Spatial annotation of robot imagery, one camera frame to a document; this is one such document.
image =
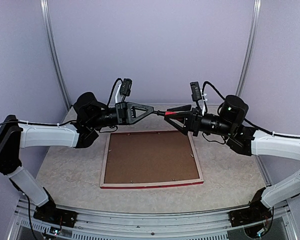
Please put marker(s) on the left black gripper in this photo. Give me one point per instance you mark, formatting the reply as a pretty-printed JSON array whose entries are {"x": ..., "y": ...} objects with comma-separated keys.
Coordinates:
[{"x": 126, "y": 113}]

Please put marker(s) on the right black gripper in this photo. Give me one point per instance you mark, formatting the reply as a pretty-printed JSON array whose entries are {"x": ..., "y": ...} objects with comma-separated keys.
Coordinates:
[{"x": 195, "y": 119}]

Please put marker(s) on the red handled screwdriver tool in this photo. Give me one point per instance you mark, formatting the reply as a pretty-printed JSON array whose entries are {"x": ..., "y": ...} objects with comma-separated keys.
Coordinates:
[{"x": 171, "y": 114}]

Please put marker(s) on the red wooden picture frame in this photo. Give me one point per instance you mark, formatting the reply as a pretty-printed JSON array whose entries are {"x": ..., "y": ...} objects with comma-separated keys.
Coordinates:
[{"x": 105, "y": 172}]

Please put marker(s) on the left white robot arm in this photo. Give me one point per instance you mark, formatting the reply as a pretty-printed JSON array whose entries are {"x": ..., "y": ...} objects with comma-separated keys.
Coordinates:
[{"x": 92, "y": 116}]

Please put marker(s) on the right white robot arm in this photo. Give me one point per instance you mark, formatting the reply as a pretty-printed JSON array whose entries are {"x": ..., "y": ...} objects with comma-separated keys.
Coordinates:
[{"x": 243, "y": 140}]

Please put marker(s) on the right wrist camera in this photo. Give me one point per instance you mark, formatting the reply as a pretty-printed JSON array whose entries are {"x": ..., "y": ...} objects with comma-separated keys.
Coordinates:
[{"x": 196, "y": 93}]

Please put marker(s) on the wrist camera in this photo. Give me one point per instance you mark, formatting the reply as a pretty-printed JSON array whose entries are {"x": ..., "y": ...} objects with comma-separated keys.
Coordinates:
[
  {"x": 196, "y": 93},
  {"x": 125, "y": 89}
]

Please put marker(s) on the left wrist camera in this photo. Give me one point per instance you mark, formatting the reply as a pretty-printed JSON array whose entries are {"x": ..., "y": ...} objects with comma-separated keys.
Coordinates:
[{"x": 125, "y": 89}]

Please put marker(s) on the brown frame backing board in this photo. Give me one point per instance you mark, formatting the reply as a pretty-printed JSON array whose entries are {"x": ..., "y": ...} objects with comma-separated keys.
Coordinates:
[{"x": 150, "y": 157}]

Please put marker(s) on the aluminium front rail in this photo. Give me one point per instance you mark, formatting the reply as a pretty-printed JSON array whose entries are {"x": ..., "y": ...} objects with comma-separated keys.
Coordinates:
[{"x": 107, "y": 225}]

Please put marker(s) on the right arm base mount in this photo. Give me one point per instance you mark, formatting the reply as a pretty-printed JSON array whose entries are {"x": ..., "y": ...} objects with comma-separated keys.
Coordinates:
[{"x": 255, "y": 212}]

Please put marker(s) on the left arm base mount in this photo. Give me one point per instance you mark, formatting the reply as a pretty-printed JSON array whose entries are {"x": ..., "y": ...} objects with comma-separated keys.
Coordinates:
[{"x": 49, "y": 213}]

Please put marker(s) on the aluminium corner post right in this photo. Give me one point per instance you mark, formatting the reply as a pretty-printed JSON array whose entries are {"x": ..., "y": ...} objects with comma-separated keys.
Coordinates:
[{"x": 249, "y": 47}]

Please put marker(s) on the aluminium corner post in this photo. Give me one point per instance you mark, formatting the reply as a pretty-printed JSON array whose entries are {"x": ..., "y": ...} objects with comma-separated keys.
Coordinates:
[
  {"x": 249, "y": 47},
  {"x": 44, "y": 4}
]

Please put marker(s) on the aluminium corner post left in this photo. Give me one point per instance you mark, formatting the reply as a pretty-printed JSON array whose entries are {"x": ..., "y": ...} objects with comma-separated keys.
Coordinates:
[{"x": 44, "y": 4}]

